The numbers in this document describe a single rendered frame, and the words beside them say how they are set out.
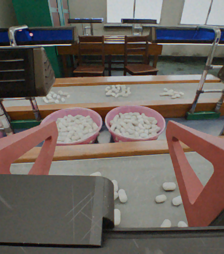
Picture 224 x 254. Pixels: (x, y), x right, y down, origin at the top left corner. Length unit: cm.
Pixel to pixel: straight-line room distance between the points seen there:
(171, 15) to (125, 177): 524
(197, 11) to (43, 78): 558
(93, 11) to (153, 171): 500
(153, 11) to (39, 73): 515
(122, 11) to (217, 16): 273
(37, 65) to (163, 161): 47
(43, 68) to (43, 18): 281
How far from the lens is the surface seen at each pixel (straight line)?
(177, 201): 47
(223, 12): 609
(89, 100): 92
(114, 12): 523
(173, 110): 91
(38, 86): 27
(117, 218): 42
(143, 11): 530
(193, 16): 572
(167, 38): 88
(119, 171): 51
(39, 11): 309
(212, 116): 103
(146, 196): 48
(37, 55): 28
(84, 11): 530
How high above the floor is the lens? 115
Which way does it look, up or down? 37 degrees down
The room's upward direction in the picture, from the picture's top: straight up
